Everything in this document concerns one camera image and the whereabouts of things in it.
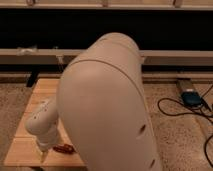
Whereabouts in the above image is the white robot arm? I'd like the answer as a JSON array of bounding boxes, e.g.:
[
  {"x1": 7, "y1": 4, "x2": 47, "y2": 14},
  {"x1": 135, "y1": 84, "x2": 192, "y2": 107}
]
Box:
[{"x1": 26, "y1": 33, "x2": 162, "y2": 171}]

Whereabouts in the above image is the grey power strip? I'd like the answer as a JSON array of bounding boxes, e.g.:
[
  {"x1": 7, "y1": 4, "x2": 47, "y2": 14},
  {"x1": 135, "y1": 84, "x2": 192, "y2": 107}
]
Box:
[{"x1": 177, "y1": 79, "x2": 195, "y2": 93}]

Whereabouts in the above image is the black cable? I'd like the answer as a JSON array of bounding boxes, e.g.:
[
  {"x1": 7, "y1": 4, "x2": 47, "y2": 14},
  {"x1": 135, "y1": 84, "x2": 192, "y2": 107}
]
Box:
[{"x1": 157, "y1": 83, "x2": 213, "y2": 168}]

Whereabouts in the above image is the blue power box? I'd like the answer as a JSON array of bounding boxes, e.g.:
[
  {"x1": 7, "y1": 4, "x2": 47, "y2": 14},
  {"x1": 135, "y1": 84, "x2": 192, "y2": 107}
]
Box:
[{"x1": 181, "y1": 92, "x2": 202, "y2": 107}]

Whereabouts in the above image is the wooden rail bench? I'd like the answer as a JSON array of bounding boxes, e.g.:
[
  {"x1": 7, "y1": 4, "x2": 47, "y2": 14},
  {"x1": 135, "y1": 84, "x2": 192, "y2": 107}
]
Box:
[{"x1": 0, "y1": 48, "x2": 213, "y2": 64}]

